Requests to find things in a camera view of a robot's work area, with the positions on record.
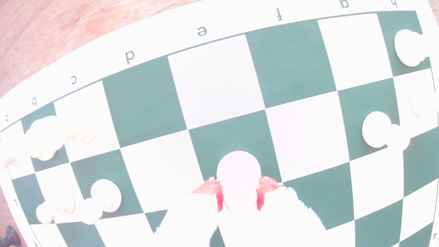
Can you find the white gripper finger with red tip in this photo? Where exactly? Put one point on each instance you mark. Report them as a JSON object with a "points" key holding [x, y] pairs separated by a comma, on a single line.
{"points": [[284, 219], [192, 223]]}

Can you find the white chess piece round base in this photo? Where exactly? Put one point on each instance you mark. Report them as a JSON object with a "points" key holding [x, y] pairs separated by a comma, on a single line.
{"points": [[239, 171]]}

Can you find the white chess pawn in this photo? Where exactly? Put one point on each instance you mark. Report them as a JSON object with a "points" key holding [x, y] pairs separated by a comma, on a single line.
{"points": [[61, 209], [46, 137], [376, 129], [408, 48], [106, 194], [423, 101]]}

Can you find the green white chess mat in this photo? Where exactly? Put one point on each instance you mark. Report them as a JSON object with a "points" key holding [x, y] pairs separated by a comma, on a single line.
{"points": [[144, 103]]}

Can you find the black chess piece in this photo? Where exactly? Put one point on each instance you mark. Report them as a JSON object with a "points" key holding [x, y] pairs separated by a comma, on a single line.
{"points": [[10, 237]]}

